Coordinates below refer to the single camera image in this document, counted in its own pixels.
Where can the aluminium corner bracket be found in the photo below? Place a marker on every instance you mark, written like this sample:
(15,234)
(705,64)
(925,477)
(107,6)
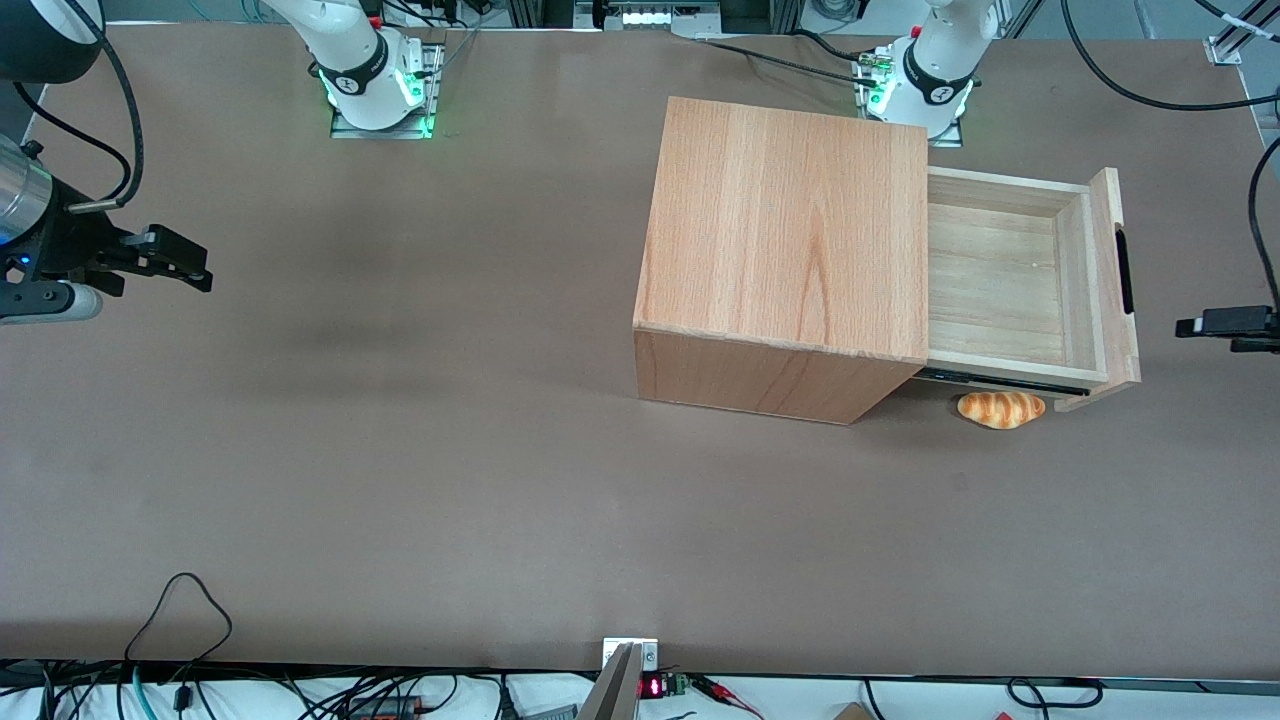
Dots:
(1224,50)

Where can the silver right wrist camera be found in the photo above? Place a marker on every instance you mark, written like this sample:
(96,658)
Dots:
(50,302)

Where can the wooden drawer cabinet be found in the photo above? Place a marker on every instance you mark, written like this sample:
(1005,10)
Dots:
(780,220)

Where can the toy bread roll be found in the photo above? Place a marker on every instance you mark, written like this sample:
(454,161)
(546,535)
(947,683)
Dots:
(1000,410)

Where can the black device with lit panel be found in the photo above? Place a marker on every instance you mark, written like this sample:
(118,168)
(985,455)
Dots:
(640,16)

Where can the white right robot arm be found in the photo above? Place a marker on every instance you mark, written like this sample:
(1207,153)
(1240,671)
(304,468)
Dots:
(360,70)

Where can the orange black device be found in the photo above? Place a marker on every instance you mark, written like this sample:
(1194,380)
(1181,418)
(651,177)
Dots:
(385,709)

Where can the brown cardboard piece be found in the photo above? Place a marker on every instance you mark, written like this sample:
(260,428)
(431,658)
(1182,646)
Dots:
(850,712)

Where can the red black test leads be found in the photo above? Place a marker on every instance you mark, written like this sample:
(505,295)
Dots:
(720,688)

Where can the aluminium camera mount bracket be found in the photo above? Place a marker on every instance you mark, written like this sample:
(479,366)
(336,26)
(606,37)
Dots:
(615,690)

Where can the red digit display module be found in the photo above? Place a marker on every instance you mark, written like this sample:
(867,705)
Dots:
(652,687)

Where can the black drawer slide rail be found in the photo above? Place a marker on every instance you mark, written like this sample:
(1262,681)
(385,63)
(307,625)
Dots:
(1000,381)

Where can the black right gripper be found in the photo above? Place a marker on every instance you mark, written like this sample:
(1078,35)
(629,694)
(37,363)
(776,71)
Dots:
(68,243)

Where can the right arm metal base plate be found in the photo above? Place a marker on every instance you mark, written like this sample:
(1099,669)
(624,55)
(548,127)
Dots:
(432,90)

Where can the light wooden drawer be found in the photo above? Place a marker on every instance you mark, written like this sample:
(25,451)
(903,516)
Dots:
(990,280)

